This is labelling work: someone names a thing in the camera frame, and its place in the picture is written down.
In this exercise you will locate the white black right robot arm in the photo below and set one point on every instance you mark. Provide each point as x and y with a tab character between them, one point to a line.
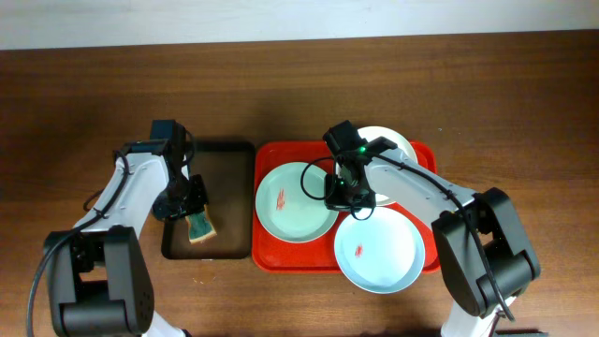
486	257

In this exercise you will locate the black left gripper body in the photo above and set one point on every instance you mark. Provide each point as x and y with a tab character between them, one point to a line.
195	201

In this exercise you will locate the green yellow sponge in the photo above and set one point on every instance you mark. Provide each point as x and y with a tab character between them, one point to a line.
200	227

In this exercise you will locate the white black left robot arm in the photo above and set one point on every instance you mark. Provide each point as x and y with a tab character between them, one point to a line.
97	278

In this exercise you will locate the light blue plate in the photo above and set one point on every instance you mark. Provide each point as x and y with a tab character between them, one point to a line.
383	254

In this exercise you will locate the cream white plate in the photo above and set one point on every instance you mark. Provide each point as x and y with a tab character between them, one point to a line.
373	132

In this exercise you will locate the red plastic tray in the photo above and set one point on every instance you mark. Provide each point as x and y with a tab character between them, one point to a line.
273	255

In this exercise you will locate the mint green plate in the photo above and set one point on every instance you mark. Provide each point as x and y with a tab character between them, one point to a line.
285	211

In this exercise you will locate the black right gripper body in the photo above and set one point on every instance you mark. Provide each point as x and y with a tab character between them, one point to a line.
349	201

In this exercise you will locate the black plastic tray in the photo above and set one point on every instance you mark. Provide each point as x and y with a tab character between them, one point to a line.
227	170

